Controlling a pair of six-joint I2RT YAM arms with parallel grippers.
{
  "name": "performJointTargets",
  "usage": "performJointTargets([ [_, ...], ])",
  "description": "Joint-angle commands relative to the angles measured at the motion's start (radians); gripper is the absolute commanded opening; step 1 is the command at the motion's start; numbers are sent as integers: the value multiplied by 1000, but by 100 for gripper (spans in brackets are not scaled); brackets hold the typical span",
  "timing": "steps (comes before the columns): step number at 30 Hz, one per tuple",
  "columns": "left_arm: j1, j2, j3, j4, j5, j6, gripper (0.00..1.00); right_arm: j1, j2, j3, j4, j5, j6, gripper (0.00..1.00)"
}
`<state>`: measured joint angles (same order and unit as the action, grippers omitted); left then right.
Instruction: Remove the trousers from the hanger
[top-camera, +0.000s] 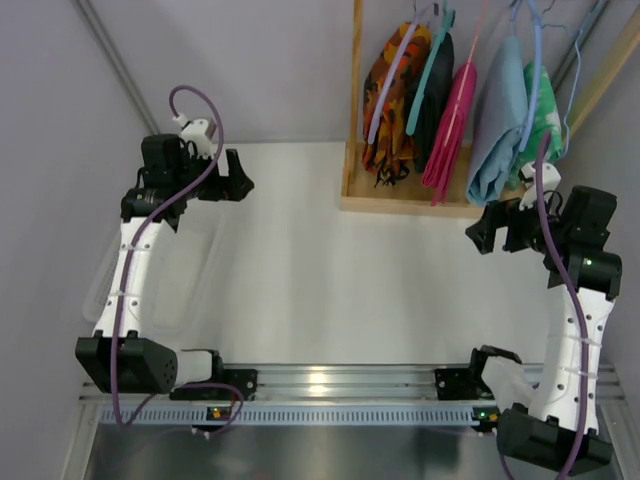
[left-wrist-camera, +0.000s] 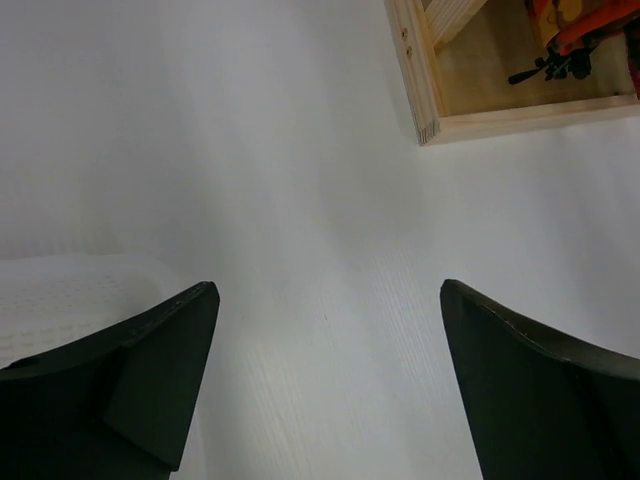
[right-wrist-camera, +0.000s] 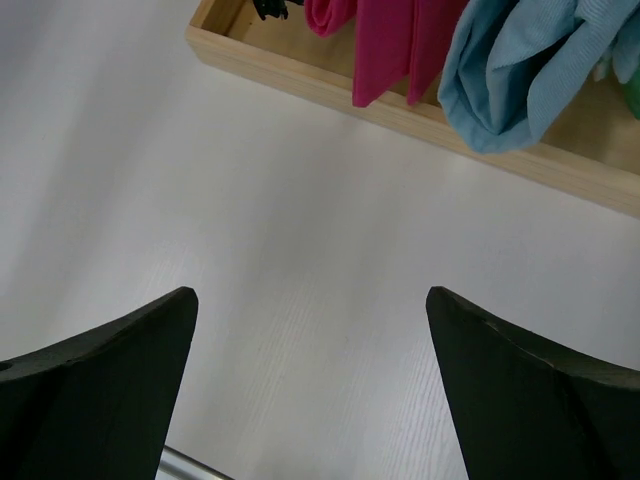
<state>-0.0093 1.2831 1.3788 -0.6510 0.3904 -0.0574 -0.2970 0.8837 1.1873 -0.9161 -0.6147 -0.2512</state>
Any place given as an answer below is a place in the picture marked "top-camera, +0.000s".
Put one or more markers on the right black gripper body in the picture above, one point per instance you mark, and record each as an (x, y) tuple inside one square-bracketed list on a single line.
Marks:
[(501, 226)]

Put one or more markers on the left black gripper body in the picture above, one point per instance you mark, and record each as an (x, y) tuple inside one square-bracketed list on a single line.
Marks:
[(220, 182)]

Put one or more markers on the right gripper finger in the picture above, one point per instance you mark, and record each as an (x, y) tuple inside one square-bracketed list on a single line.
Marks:
[(499, 214), (483, 237)]

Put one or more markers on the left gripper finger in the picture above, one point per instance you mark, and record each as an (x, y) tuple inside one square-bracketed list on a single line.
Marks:
[(235, 169), (237, 189)]

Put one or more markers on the orange camouflage trousers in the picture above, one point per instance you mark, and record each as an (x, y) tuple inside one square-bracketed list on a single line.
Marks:
[(388, 158)]

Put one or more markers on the lilac plastic hanger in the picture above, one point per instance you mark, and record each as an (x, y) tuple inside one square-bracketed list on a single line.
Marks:
[(380, 82)]

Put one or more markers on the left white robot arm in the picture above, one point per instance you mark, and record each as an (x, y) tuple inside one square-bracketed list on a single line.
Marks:
[(118, 356)]

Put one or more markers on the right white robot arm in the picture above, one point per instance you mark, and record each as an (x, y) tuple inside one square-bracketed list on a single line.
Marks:
[(553, 424)]

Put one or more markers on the magenta trousers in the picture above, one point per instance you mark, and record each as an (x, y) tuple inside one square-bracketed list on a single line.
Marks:
[(442, 161)]

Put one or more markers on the light blue trousers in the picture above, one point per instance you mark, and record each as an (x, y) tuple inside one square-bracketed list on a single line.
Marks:
[(499, 115)]

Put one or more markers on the black trousers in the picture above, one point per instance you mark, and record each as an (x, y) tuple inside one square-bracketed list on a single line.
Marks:
[(436, 94)]

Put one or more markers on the blue plastic hanger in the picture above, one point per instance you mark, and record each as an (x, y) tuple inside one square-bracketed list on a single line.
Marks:
[(536, 21)]

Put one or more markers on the wooden clothes rack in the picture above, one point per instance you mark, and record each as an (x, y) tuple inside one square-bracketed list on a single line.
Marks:
[(358, 192)]

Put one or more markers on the white plastic basket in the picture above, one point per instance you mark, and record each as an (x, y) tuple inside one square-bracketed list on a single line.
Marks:
[(154, 267)]

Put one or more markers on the green tie-dye garment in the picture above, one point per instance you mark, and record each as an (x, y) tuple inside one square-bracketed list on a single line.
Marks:
[(546, 117)]

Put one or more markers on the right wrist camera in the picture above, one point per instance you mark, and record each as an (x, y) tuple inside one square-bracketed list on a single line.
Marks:
[(540, 183)]

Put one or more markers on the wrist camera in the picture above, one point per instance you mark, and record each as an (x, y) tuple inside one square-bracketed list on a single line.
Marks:
[(200, 131), (540, 183)]

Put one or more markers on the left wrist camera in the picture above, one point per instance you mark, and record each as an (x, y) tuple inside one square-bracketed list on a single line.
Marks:
[(200, 131)]

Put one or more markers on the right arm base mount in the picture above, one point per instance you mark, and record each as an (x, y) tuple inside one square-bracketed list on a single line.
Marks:
[(460, 384)]

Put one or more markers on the light blue wire hanger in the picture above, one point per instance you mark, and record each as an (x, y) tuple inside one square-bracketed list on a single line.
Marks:
[(566, 77)]

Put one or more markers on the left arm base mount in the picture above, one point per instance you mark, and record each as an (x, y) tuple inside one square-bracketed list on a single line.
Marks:
[(235, 383)]

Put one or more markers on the grey slotted cable duct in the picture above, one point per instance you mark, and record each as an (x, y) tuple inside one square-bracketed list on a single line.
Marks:
[(346, 415)]

